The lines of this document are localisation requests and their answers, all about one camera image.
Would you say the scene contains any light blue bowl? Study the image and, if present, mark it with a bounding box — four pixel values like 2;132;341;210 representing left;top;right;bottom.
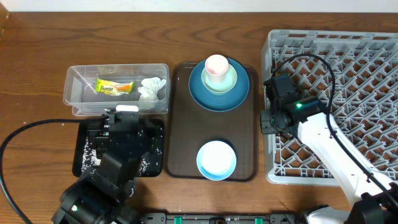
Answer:
196;141;237;181

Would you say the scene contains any yellow green snack wrapper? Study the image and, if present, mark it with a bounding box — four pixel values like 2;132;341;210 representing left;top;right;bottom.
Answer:
95;79;134;96

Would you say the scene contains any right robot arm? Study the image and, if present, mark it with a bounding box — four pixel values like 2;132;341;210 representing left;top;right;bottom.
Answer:
261;96;397;224

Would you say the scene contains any spilled white rice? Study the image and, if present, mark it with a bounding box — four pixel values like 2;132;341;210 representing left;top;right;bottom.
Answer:
80;124;164;175

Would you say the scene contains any black tray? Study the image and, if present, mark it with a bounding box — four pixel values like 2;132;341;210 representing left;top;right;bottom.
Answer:
72;118;165;178

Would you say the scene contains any grey dishwasher rack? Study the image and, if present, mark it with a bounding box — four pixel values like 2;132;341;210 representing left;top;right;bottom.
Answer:
261;30;397;180

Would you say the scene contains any dark blue plate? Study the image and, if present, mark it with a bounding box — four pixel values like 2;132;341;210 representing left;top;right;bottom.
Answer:
188;58;250;111

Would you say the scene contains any pink cup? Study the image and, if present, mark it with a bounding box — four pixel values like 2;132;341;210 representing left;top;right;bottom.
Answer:
205;54;229;84

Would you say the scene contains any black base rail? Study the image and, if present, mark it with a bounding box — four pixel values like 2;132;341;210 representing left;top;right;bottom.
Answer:
138;213;307;224

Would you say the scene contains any clear plastic bin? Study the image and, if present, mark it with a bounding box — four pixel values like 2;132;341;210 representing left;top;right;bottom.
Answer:
63;63;170;116

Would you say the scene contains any brown serving tray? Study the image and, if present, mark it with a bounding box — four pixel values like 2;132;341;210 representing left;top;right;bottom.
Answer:
164;62;259;182

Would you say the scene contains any mint green bowl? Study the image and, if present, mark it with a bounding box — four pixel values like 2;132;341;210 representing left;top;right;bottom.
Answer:
201;64;238;95

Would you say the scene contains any white tissue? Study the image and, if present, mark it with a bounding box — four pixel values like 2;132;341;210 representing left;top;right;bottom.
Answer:
137;77;166;101

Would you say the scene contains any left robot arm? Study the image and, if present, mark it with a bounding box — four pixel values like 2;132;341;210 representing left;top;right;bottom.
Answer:
52;111;149;223

